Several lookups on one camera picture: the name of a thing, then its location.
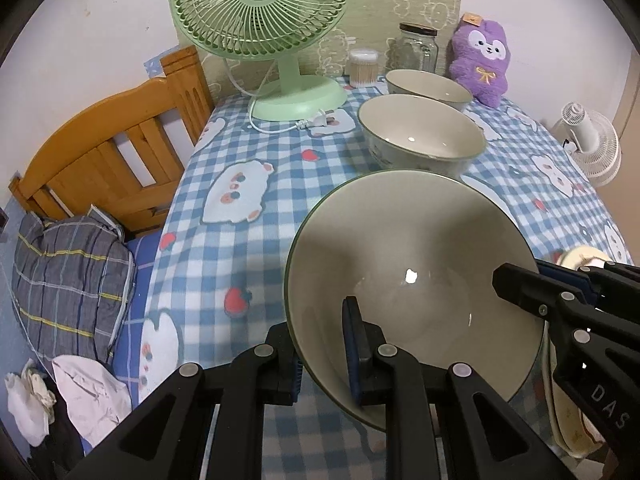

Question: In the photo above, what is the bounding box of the crumpled white cloth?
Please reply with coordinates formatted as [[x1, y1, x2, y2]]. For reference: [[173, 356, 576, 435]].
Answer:
[[5, 358, 57, 447]]

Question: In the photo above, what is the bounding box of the blue patterned ceramic bowl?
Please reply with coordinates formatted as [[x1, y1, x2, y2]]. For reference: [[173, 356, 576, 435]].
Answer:
[[384, 69, 473, 113], [284, 170, 547, 433], [357, 94, 488, 181]]

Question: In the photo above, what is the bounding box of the wooden bed headboard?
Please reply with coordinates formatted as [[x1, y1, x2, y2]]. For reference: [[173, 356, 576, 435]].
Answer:
[[8, 45, 216, 238]]

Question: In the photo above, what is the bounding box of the purple plush toy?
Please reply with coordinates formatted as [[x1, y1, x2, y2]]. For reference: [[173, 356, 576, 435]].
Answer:
[[448, 12, 510, 108]]

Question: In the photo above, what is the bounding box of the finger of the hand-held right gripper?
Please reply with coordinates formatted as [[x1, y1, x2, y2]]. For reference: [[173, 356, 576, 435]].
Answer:
[[492, 263, 640, 356], [537, 259, 640, 321]]

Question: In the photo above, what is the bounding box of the white fan power cord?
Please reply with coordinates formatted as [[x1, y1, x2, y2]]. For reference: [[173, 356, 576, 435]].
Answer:
[[227, 57, 338, 135]]

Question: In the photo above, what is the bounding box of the blue bed sheet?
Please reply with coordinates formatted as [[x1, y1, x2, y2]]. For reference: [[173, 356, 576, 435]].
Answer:
[[107, 232, 166, 411]]

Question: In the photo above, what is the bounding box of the white clip fan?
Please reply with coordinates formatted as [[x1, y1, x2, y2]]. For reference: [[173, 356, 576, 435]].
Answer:
[[559, 101, 622, 188]]

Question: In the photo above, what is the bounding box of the glass jar with black lid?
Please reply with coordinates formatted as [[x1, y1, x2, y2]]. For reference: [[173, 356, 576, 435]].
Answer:
[[385, 22, 440, 75]]

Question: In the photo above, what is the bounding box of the cotton swab container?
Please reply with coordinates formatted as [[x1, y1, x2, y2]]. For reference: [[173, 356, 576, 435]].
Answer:
[[348, 49, 379, 88]]

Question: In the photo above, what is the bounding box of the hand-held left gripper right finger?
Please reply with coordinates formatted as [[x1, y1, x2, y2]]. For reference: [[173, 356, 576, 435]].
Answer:
[[341, 296, 576, 480]]

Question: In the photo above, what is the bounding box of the cream yellow floral plate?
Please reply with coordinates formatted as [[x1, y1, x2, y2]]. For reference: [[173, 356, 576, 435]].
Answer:
[[547, 245, 616, 461]]

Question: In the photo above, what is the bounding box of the grey plaid pillow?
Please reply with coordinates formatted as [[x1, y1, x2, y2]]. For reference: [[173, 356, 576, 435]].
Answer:
[[12, 205, 137, 366]]

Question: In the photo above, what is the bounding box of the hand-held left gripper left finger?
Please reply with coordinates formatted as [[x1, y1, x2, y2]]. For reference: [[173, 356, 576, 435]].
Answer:
[[65, 321, 303, 480]]

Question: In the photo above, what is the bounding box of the black clothing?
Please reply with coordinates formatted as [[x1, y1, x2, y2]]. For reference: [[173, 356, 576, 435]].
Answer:
[[30, 395, 88, 480]]

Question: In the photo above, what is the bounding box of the blue checked tablecloth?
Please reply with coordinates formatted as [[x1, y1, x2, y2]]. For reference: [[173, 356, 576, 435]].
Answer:
[[135, 72, 631, 480]]

